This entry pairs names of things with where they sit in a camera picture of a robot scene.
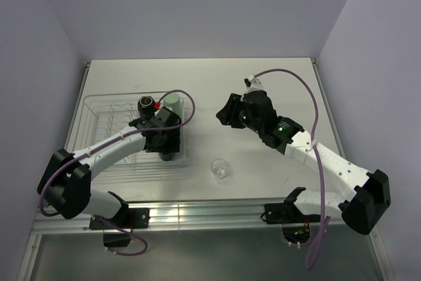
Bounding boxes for dark blue mug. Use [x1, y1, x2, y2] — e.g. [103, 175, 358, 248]
[159, 153, 176, 161]

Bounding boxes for light green plastic cup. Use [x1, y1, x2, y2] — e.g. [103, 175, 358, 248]
[163, 92, 182, 118]

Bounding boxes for black mug cream interior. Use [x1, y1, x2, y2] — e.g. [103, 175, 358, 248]
[137, 95, 156, 120]

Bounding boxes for small clear glass cup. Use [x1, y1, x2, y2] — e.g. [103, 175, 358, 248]
[210, 159, 230, 180]

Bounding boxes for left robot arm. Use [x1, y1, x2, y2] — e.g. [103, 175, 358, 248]
[37, 107, 182, 228]

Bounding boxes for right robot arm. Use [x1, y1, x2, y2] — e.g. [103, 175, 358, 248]
[216, 90, 391, 235]

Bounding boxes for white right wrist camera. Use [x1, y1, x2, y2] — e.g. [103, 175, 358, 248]
[244, 74, 264, 94]

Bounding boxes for clear wire dish rack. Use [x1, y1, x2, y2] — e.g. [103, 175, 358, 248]
[72, 89, 192, 174]

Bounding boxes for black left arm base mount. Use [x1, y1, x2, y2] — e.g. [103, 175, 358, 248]
[89, 205, 151, 249]

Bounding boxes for aluminium rail frame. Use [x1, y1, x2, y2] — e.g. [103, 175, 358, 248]
[28, 200, 395, 280]

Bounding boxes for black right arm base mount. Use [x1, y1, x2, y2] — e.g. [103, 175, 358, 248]
[260, 203, 320, 224]

